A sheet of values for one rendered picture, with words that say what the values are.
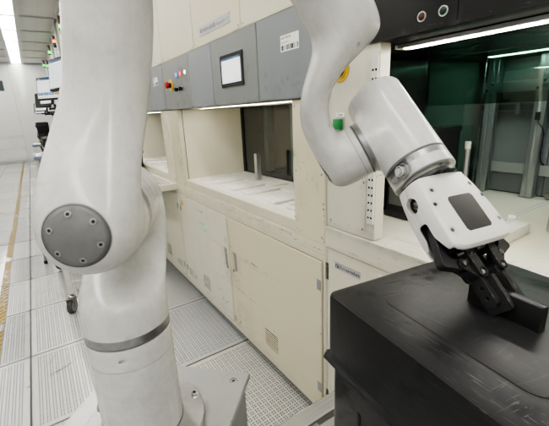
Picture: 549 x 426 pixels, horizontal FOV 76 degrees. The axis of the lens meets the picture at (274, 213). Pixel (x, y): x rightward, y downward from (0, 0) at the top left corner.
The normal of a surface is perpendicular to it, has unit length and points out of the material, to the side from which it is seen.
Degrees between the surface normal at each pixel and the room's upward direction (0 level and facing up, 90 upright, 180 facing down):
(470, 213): 45
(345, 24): 98
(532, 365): 0
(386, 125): 64
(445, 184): 41
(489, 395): 0
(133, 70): 94
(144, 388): 90
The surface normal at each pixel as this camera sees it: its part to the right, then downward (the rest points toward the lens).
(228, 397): -0.04, -0.96
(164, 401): 0.82, 0.12
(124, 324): 0.36, 0.18
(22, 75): 0.56, 0.21
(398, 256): -0.83, 0.19
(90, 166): 0.22, -0.20
